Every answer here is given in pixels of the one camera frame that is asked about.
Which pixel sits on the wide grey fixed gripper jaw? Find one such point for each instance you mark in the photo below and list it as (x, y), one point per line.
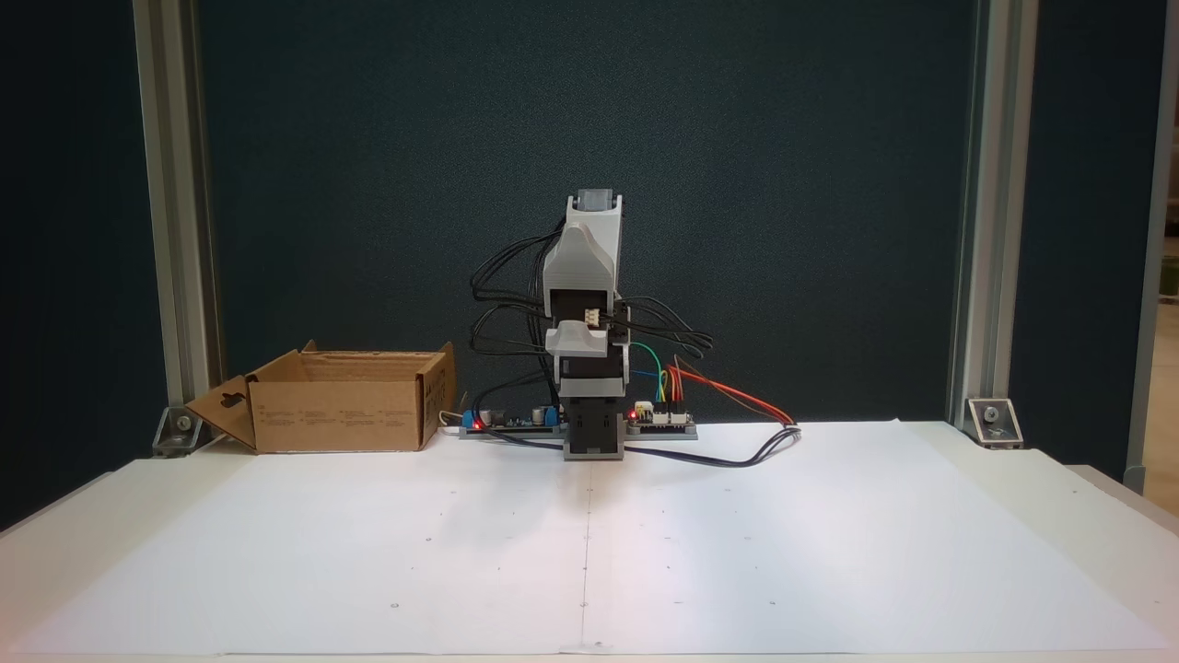
(577, 341)

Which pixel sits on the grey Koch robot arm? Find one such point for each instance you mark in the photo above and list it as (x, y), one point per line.
(580, 258)

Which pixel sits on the circuit board with blue terminal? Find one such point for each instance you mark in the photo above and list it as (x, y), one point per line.
(516, 422)

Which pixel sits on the small motor controller board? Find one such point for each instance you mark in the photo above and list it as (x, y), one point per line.
(663, 421)

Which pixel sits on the open cardboard box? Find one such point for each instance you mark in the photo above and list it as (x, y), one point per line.
(332, 414)

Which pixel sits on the metal corner bracket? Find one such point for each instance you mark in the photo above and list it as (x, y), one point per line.
(184, 433)
(993, 422)

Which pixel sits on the aluminium frame post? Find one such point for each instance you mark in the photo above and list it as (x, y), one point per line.
(175, 184)
(1151, 276)
(995, 184)

